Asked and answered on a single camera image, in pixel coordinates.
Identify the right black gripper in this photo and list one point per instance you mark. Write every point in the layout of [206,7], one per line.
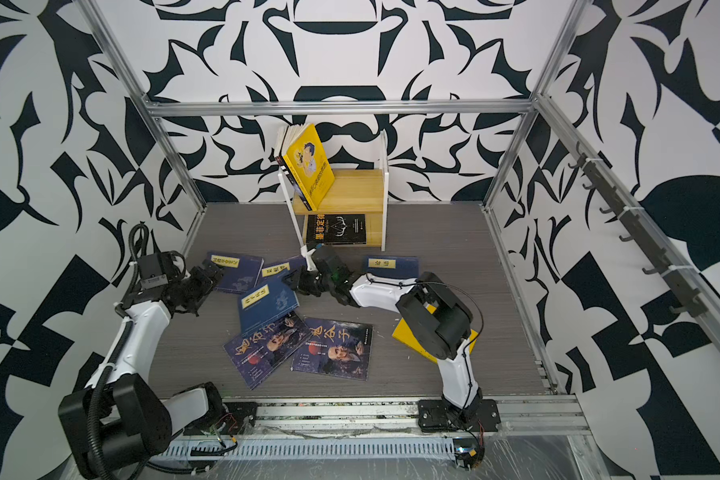
[302,283]

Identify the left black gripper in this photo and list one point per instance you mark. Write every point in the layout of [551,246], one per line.
[206,280]

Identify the blue book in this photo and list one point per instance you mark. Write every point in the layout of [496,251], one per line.
[282,267]
[392,267]
[265,304]
[240,272]

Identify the yellow cartoon book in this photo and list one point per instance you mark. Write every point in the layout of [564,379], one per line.
[301,152]
[404,334]

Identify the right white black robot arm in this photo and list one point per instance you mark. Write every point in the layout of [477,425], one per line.
[438,319]

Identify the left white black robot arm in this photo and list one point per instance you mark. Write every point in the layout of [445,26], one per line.
[117,420]

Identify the black book yellow title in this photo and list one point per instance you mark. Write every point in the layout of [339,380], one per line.
[336,229]

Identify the dark portrait book right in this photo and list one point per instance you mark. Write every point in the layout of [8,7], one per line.
[335,348]

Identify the dark portrait book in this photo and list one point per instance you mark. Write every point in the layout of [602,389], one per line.
[335,348]
[257,354]

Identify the dark portrait book left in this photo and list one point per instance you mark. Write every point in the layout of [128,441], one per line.
[257,354]

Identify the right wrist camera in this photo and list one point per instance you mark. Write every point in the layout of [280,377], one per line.
[307,254]

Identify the wooden white frame bookshelf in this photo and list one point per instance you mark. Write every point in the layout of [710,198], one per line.
[354,192]

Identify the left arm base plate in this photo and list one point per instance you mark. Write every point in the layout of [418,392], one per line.
[237,418]

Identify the white slotted cable duct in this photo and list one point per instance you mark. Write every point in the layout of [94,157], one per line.
[437,448]

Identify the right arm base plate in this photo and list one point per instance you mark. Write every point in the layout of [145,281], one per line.
[436,416]

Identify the wall coat hook rail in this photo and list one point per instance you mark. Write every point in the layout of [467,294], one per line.
[634,221]

